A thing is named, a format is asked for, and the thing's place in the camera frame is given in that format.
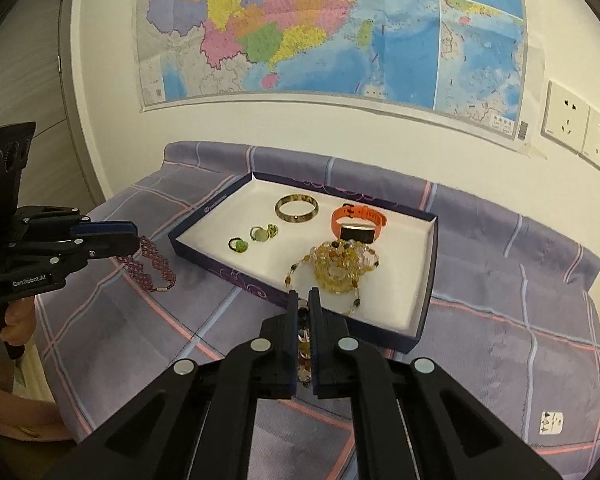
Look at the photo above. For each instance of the person's left forearm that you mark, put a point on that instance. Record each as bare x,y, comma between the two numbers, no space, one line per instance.
20,405

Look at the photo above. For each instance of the colourful wall map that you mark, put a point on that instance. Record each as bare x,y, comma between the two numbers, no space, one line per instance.
330,35

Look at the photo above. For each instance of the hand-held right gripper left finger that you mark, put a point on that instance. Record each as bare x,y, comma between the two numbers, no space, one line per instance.
293,350

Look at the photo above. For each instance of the purple plaid bedsheet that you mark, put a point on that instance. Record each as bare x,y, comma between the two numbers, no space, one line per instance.
480,335

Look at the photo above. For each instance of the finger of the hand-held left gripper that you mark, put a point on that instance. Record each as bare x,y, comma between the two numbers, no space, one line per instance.
117,247
105,229

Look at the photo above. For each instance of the white sheet label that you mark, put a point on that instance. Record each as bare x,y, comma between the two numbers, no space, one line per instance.
551,421

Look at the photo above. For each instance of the amber tortoiseshell bangle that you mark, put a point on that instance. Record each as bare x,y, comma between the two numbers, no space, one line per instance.
296,220

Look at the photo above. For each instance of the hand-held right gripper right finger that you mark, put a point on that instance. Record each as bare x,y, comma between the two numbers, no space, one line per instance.
314,350

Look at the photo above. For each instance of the grey door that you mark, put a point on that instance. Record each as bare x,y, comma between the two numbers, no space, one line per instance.
30,60

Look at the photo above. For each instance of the person's left hand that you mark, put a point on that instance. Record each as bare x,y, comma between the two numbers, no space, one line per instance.
20,317

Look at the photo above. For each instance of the white tray with navy rim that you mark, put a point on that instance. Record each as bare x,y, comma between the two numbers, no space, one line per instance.
395,280

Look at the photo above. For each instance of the orange smart watch band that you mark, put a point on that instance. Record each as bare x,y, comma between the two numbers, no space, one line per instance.
355,232

